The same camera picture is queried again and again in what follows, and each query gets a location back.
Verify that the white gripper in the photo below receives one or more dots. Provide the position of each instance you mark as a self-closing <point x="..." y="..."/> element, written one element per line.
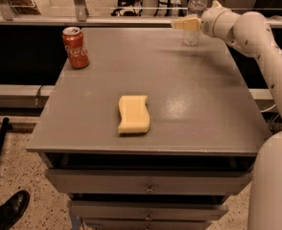
<point x="210" y="23"/>

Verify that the clear plastic water bottle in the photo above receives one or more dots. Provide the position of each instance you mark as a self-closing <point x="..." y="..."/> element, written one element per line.
<point x="195" y="9"/>

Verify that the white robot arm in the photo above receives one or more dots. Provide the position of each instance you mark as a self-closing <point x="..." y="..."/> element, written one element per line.
<point x="250" y="34"/>

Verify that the red coke can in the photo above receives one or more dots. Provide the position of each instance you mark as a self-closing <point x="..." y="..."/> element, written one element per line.
<point x="73" y="44"/>

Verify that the black office chair base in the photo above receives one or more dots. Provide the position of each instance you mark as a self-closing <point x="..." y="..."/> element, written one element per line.
<point x="126" y="8"/>

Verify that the grey drawer cabinet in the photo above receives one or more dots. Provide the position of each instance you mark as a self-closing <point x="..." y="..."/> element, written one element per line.
<point x="203" y="118"/>

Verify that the yellow sponge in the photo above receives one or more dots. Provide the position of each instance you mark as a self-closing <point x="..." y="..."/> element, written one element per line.
<point x="135" y="117"/>

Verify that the top grey drawer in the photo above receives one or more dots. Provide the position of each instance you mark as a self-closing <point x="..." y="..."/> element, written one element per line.
<point x="148" y="182"/>

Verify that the grey drawer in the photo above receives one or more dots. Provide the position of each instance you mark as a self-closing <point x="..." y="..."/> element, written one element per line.
<point x="148" y="182"/>
<point x="105" y="224"/>
<point x="146" y="211"/>

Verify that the middle grey drawer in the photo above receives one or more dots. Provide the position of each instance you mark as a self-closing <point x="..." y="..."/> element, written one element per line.
<point x="146" y="211"/>

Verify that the bottom grey drawer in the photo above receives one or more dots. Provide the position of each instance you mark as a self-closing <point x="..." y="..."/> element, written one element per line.
<point x="105" y="224"/>

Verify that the black leather shoe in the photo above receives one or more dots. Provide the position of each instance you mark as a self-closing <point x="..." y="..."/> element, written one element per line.
<point x="13" y="209"/>

